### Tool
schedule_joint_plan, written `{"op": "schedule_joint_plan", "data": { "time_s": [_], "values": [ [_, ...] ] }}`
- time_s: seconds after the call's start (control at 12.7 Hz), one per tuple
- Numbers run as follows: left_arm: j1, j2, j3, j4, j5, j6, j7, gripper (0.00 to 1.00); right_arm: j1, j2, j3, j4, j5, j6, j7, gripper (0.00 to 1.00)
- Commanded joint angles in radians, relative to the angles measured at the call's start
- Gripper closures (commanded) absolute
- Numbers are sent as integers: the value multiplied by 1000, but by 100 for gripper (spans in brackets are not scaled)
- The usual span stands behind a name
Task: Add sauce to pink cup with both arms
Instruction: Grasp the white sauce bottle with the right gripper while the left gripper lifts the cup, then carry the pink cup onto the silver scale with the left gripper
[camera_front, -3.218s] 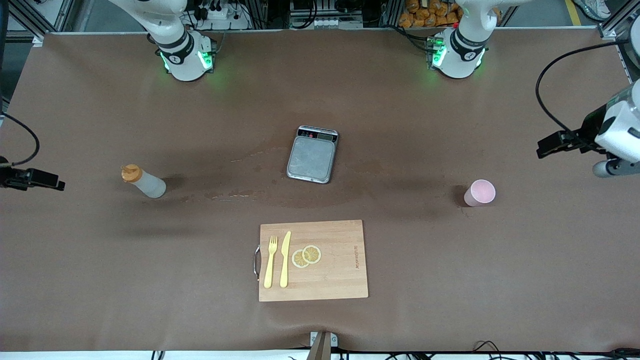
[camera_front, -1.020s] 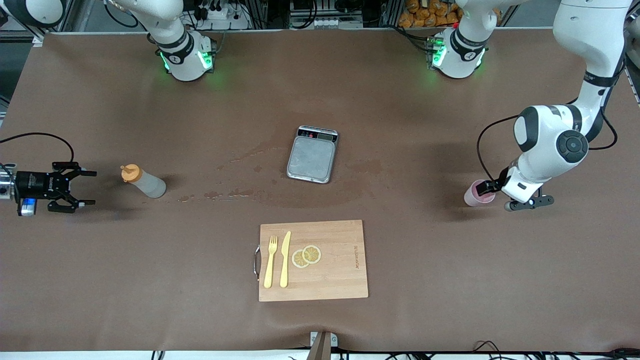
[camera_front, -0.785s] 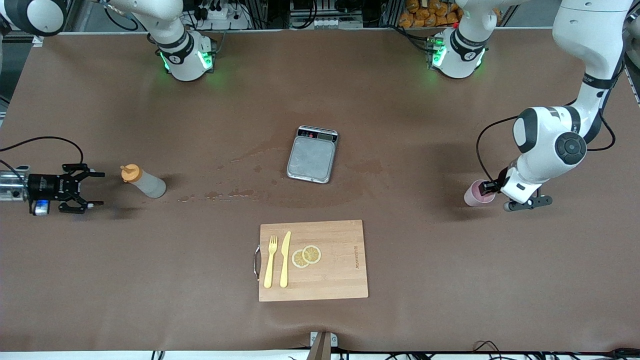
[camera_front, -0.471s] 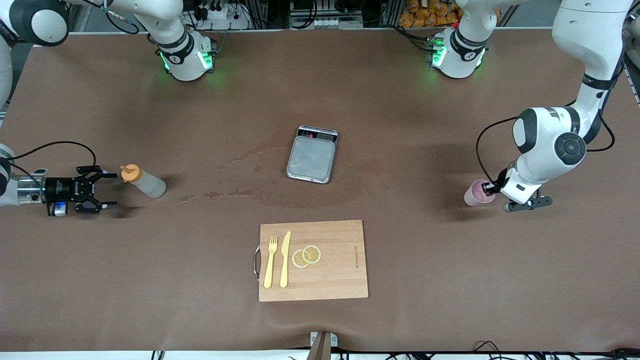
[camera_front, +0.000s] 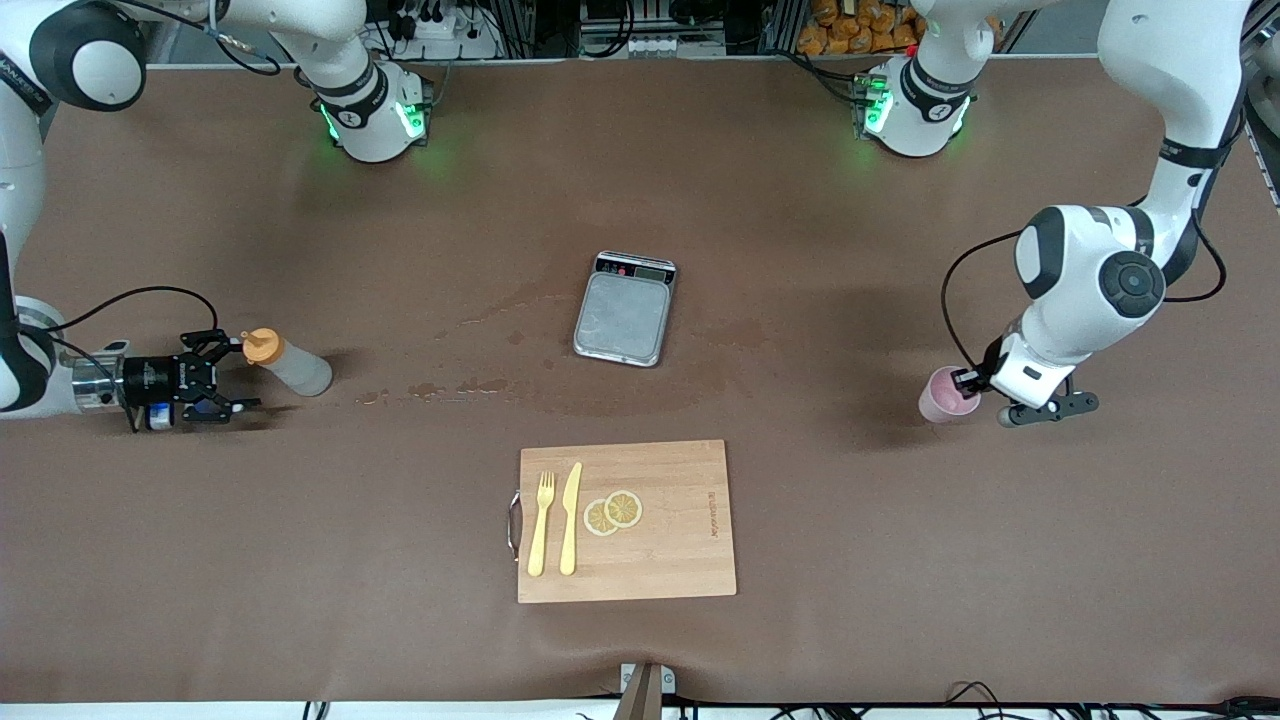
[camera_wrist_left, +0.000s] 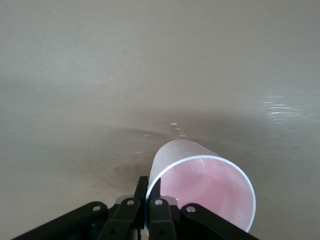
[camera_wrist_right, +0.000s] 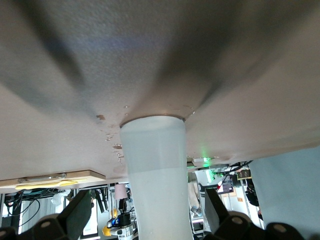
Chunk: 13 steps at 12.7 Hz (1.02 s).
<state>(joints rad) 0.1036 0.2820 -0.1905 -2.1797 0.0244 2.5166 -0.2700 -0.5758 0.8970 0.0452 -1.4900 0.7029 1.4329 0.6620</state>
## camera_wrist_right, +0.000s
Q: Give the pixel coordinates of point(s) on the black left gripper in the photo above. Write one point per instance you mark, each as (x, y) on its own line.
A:
(124, 218)

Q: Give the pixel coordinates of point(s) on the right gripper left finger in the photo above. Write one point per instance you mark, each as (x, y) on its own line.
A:
(75, 217)

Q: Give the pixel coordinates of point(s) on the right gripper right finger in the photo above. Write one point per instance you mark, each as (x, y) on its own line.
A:
(217, 220)

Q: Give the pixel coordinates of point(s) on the pink plastic cup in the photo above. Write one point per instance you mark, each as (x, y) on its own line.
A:
(120, 191)

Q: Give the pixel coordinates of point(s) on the sauce bottle with orange cap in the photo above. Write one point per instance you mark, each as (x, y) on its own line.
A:
(156, 175)

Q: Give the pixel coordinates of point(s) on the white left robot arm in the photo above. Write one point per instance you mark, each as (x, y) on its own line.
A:
(122, 231)

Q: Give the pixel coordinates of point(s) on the wooden cutting board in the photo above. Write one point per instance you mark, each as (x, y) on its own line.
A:
(75, 175)

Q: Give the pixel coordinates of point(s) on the yellow plastic fork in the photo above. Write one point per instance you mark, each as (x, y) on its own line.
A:
(37, 185)

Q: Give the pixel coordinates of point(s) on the brown table cover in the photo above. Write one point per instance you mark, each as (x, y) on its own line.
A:
(160, 50)

